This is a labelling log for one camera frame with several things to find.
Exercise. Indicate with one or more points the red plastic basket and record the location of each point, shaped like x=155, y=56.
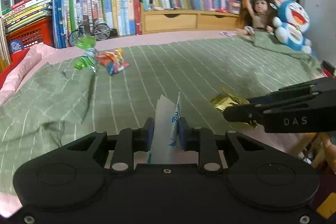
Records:
x=31, y=32

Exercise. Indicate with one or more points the white blue snack packet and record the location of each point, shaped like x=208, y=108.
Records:
x=165, y=119

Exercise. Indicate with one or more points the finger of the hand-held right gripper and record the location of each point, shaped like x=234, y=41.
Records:
x=241, y=112
x=323, y=86

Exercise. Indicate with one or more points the row of pale thin books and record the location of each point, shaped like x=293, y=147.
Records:
x=4, y=45

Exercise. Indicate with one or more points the small grey box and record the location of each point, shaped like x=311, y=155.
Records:
x=234, y=7

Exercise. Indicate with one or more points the green checked cloth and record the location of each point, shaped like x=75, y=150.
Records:
x=170, y=69

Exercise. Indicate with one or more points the pink crumpled cloth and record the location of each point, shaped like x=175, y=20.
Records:
x=26, y=66

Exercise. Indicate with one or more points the red box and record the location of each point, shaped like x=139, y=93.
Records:
x=13, y=60

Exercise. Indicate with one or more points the wooden drawer organizer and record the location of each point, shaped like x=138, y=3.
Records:
x=170, y=22

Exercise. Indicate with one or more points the red blue snack packet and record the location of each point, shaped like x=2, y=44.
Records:
x=113, y=62

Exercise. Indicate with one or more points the brown-haired doll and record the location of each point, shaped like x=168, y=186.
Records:
x=258, y=11

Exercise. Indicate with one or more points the row of books in white case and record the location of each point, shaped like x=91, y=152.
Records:
x=118, y=6

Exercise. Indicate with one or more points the small red toy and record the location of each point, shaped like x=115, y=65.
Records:
x=221, y=10

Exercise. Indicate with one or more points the stack of flat picture books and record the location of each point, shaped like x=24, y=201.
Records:
x=26, y=11

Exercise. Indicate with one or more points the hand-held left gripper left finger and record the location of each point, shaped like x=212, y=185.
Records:
x=148, y=132

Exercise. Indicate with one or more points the gold snack wrapper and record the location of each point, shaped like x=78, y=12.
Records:
x=228, y=102

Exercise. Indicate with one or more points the miniature bicycle model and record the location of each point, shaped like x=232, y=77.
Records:
x=102, y=31

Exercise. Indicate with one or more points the tan object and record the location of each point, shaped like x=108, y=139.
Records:
x=326, y=146

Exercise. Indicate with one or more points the nail polish bottle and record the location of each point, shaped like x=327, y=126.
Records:
x=151, y=5

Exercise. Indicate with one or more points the row of tall blue books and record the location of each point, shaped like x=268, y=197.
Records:
x=60, y=11

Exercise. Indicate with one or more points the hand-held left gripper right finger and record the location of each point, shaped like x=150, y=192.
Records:
x=183, y=134

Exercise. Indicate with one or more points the yellow object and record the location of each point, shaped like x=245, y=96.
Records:
x=328, y=207

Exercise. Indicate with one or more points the blue white cat plush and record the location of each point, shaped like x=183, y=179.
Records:
x=291, y=29

